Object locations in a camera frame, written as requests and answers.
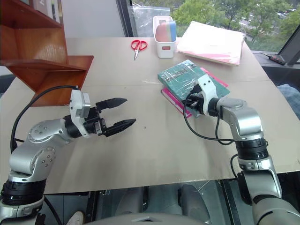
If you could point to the grey book on shelf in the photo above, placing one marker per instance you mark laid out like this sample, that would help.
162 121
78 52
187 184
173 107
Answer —
44 8

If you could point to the brown cardboard table cover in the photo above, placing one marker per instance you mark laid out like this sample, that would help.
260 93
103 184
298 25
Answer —
150 150

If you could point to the grey robot torso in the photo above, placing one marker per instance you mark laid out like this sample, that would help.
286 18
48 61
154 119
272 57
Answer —
145 219

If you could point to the pastel coloured foam pieces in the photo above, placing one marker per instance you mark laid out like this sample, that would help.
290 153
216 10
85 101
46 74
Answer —
166 30

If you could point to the dark slanted window frame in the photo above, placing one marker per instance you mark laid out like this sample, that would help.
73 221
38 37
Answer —
291 51

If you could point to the white plastic container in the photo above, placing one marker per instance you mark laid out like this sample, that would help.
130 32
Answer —
165 48

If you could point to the stack of pink paper folders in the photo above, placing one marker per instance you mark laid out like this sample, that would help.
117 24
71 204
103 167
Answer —
211 44

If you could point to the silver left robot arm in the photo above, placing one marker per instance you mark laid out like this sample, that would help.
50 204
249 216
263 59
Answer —
35 154

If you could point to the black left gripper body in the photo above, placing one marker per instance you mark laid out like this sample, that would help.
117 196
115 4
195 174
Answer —
93 120

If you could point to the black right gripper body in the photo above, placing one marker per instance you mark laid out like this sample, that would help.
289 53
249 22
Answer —
199 106

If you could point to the white round object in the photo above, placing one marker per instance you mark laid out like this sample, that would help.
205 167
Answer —
76 218

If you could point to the pink book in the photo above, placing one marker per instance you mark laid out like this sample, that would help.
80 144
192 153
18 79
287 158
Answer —
174 99

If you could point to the dark window frame post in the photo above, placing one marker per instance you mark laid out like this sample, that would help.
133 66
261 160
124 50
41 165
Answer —
127 18

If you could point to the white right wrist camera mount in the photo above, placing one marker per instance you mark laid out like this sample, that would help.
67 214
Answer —
208 91

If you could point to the blue-grey fabric bundle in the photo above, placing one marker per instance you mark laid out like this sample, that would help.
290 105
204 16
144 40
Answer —
290 98

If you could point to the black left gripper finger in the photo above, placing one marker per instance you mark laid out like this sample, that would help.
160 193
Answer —
112 102
122 125

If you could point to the green plastic-wrapped book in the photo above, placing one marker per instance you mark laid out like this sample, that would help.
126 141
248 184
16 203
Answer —
178 76

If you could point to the black power strip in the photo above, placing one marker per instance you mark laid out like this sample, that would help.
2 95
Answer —
276 58

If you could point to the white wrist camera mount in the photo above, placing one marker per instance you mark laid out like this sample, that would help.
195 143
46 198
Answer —
76 110
208 91

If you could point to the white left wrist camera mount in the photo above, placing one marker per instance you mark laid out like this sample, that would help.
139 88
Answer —
76 110

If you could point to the wooden bookshelf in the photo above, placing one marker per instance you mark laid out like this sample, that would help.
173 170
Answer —
39 54

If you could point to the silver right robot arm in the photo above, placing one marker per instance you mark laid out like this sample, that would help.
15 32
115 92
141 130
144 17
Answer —
248 131

